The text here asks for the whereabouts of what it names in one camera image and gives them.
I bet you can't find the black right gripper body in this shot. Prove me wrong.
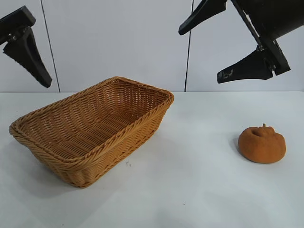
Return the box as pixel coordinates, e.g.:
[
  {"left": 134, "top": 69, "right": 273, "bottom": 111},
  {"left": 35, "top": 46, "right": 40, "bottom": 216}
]
[{"left": 231, "top": 0, "right": 304, "bottom": 76}]

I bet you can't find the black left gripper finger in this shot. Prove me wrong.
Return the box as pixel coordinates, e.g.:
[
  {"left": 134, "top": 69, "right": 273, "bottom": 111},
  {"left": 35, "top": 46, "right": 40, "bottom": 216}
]
[{"left": 2, "top": 26, "right": 52, "bottom": 89}]

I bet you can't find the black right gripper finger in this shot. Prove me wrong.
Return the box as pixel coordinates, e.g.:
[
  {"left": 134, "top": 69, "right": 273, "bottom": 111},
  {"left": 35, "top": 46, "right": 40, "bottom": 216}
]
[
  {"left": 217, "top": 49, "right": 274, "bottom": 84},
  {"left": 178, "top": 0, "right": 228, "bottom": 36}
]

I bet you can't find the woven wicker rectangular basket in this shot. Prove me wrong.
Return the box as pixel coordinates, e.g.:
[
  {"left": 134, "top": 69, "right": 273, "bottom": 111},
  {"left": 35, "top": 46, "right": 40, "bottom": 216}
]
[{"left": 9, "top": 76, "right": 174, "bottom": 189}]

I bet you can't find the orange fruit with stem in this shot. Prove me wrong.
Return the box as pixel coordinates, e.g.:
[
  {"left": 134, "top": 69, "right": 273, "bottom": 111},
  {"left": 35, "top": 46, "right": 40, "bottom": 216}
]
[{"left": 238, "top": 123, "right": 286, "bottom": 164}]

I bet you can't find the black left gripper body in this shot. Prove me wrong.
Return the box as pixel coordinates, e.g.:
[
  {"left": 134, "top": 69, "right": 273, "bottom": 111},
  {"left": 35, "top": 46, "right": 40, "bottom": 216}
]
[{"left": 0, "top": 6, "right": 36, "bottom": 45}]

